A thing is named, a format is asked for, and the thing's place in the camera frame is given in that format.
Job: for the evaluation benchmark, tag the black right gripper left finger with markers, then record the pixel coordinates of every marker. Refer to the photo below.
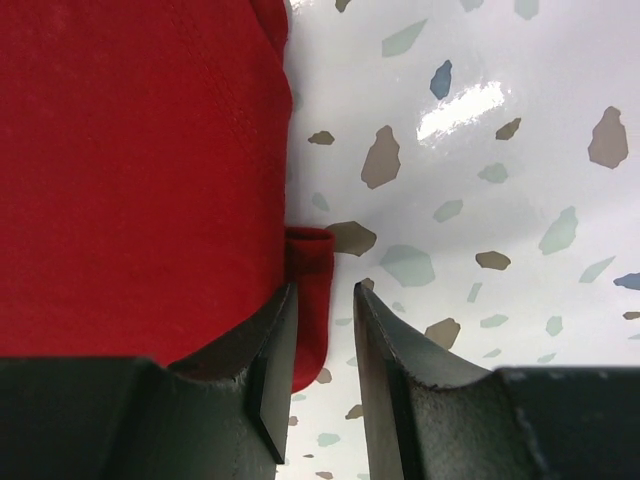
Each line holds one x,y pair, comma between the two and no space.
219,413

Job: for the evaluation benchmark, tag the red t shirt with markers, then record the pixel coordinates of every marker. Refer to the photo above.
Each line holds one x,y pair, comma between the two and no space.
143,169

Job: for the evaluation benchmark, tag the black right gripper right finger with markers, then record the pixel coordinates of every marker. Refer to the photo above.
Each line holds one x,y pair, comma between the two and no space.
430,414

